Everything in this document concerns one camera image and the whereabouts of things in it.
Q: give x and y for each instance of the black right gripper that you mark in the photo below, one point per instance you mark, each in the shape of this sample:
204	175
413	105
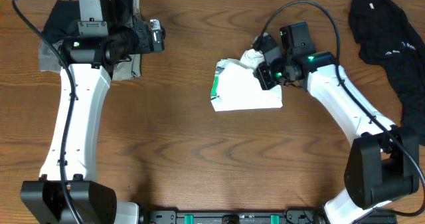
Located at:
262	72

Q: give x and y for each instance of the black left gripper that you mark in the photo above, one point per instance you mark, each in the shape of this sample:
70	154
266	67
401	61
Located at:
145	46

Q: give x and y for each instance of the white t-shirt with green print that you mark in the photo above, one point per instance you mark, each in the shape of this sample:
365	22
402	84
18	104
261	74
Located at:
236	88

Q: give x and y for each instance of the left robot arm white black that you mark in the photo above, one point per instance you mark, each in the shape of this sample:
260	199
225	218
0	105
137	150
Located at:
67	190

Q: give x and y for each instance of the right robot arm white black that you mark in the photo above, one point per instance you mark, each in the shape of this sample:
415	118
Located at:
383	163

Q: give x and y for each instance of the black shorts with red trim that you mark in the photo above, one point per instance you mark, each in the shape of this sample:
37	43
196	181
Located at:
62	21

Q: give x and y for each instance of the grey folded garment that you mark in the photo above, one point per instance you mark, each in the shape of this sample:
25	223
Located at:
122	71

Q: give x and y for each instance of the black garment on right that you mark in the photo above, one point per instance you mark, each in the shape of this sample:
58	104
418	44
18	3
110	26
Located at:
388	39

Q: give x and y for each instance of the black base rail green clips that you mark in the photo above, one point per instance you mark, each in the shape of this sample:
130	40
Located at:
289	216

